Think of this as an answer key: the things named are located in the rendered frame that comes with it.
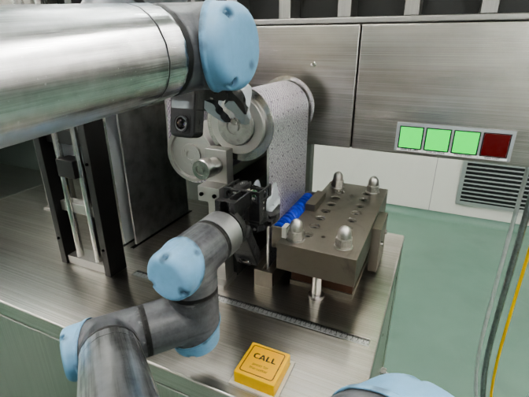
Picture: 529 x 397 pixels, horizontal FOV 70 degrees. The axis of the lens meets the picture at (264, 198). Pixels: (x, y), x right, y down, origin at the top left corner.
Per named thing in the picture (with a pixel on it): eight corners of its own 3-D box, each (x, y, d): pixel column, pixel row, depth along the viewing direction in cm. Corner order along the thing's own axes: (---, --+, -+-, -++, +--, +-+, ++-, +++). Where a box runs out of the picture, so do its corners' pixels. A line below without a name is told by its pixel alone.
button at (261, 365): (233, 382, 60) (233, 370, 59) (253, 351, 66) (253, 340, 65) (274, 398, 57) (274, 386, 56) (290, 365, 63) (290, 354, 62)
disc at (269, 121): (195, 128, 79) (229, 68, 71) (197, 128, 79) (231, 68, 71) (247, 175, 77) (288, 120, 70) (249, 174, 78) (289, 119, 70)
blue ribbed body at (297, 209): (271, 237, 82) (271, 222, 81) (303, 202, 100) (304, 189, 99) (286, 240, 81) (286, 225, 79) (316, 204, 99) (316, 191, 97)
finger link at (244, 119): (268, 101, 70) (243, 68, 62) (259, 129, 68) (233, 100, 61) (253, 101, 71) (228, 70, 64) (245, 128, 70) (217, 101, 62)
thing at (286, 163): (266, 234, 81) (267, 150, 74) (302, 196, 101) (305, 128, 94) (268, 234, 81) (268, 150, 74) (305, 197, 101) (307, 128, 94)
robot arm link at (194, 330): (146, 342, 61) (137, 284, 57) (212, 320, 65) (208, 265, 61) (157, 377, 54) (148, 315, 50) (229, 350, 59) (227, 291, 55)
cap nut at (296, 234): (284, 241, 76) (284, 220, 74) (290, 233, 79) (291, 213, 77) (301, 244, 74) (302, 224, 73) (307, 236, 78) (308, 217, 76)
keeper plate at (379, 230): (367, 270, 88) (372, 228, 83) (374, 250, 96) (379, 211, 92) (378, 272, 87) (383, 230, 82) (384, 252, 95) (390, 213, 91)
